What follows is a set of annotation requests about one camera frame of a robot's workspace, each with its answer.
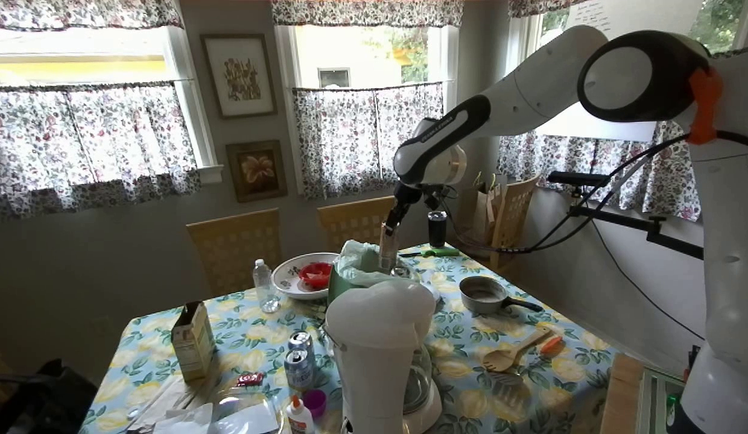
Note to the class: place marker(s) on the white bin with green liner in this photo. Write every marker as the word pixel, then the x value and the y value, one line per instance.
pixel 359 276

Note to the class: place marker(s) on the metal saucepan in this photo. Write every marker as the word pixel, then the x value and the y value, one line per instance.
pixel 485 294

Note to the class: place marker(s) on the green carton box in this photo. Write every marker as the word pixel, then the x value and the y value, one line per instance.
pixel 194 342

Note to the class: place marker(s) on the wooden spoon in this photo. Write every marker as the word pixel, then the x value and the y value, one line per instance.
pixel 504 359

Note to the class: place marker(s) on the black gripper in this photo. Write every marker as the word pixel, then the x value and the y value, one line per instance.
pixel 407 197

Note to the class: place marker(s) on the framed floral picture upper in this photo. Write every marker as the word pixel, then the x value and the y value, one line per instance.
pixel 241 72

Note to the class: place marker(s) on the wooden chair left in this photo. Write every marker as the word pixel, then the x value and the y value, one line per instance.
pixel 229 246

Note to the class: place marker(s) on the clear plastic bottle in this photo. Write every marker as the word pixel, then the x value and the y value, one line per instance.
pixel 265 286

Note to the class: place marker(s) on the framed floral picture lower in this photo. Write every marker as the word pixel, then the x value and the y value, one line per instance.
pixel 257 169

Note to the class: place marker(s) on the white glue bottle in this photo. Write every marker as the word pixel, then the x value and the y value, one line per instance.
pixel 300 417

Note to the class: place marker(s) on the lemon print tablecloth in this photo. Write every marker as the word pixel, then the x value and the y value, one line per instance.
pixel 555 387

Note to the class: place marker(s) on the framed floral picture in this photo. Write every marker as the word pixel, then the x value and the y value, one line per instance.
pixel 257 169
pixel 241 72

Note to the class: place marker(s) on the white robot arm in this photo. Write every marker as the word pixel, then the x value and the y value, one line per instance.
pixel 636 77

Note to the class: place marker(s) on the green marker pen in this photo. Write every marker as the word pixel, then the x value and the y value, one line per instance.
pixel 431 254

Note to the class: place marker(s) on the white coffee maker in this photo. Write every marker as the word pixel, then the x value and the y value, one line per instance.
pixel 374 336

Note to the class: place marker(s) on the small decorated can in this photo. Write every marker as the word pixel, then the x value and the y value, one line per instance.
pixel 300 362

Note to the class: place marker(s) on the white plate with red food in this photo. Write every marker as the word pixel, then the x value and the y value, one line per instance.
pixel 305 278

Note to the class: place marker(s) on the wooden chair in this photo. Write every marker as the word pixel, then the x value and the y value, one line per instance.
pixel 355 219
pixel 229 246

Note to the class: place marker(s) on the wooden chair right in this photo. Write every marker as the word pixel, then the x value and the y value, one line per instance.
pixel 355 219

